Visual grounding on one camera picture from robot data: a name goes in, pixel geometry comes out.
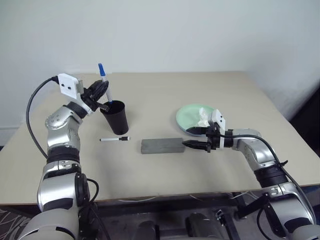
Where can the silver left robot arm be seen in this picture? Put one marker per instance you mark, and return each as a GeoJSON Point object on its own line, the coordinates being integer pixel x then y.
{"type": "Point", "coordinates": [60, 135]}

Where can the grey felt whiteboard eraser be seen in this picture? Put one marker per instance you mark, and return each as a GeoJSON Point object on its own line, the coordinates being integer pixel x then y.
{"type": "Point", "coordinates": [162, 145]}

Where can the black pen cup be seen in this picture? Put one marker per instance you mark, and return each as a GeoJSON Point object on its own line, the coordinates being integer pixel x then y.
{"type": "Point", "coordinates": [117, 120]}

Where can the white marker with black cap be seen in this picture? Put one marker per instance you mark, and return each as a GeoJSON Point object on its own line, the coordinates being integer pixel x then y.
{"type": "Point", "coordinates": [110, 139]}

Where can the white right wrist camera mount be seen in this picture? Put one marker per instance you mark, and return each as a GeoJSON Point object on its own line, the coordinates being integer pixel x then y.
{"type": "Point", "coordinates": [218, 118]}

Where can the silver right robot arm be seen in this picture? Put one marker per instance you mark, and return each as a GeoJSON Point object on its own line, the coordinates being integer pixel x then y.
{"type": "Point", "coordinates": [252, 150]}

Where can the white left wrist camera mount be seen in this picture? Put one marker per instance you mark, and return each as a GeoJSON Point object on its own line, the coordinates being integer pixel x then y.
{"type": "Point", "coordinates": [67, 86]}

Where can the white tissue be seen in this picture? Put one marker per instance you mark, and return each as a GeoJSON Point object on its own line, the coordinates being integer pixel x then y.
{"type": "Point", "coordinates": [203, 116]}

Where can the white marker with blue cap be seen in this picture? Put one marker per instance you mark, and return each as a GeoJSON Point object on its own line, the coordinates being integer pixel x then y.
{"type": "Point", "coordinates": [109, 96]}

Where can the dark grey rounded shape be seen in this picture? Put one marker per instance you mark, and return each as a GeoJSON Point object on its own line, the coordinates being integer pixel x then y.
{"type": "Point", "coordinates": [147, 231]}
{"type": "Point", "coordinates": [205, 227]}

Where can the blue plastic plate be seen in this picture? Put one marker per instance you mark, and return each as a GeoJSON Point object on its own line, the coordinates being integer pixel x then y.
{"type": "Point", "coordinates": [181, 129]}

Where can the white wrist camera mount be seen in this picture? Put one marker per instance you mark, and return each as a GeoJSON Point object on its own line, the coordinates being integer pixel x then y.
{"type": "Point", "coordinates": [67, 86]}
{"type": "Point", "coordinates": [218, 118]}

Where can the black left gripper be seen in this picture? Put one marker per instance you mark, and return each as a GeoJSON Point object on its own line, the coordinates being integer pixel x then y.
{"type": "Point", "coordinates": [90, 96]}

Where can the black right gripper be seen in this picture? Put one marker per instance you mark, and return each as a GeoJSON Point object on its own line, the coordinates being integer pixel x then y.
{"type": "Point", "coordinates": [213, 140]}

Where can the green plastic plate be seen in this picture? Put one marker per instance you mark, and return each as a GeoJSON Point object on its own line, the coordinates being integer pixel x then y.
{"type": "Point", "coordinates": [187, 116]}

